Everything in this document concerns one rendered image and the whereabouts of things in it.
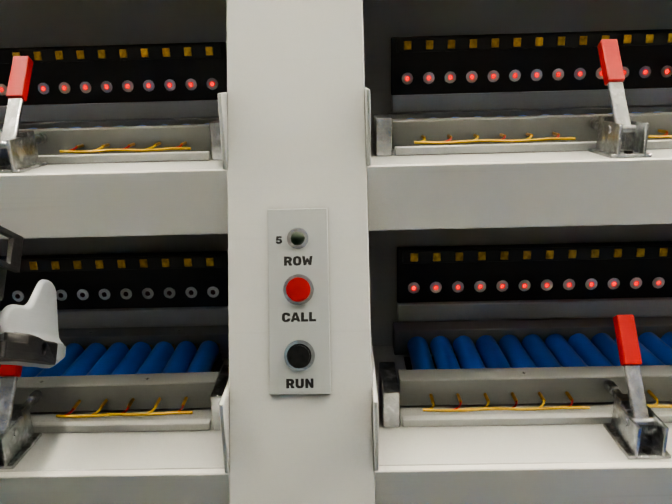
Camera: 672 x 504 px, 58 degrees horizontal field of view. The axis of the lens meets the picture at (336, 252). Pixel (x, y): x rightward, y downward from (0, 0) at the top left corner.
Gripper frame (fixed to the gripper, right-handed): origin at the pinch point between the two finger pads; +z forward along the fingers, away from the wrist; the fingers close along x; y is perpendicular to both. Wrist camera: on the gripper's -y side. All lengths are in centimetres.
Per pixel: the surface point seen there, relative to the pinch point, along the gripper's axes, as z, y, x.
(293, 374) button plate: -4.7, -1.4, -20.2
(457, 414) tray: 2.3, -4.3, -31.8
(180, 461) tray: -2.3, -6.9, -12.3
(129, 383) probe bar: 2.1, -1.6, -6.9
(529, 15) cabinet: 10, 35, -43
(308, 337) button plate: -5.1, 0.9, -21.2
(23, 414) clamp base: -1.3, -3.7, -0.8
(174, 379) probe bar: 2.6, -1.3, -10.3
